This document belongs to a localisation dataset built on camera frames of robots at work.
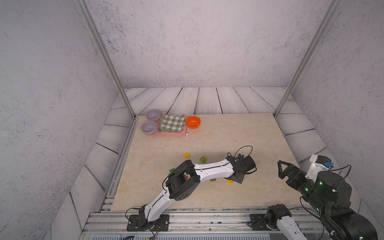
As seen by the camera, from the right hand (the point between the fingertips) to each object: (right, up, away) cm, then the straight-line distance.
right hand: (287, 166), depth 59 cm
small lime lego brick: (-32, -5, +35) cm, 47 cm away
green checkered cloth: (-53, +18, +56) cm, 79 cm away
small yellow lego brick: (-42, -3, +39) cm, 57 cm away
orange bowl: (-38, +19, +53) cm, 68 cm away
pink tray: (-63, +11, +52) cm, 82 cm away
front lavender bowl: (-70, +15, +51) cm, 88 cm away
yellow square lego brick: (-16, -16, +27) cm, 35 cm away
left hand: (-11, -15, +26) cm, 32 cm away
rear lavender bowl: (-70, +25, +59) cm, 95 cm away
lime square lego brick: (-26, -16, +27) cm, 41 cm away
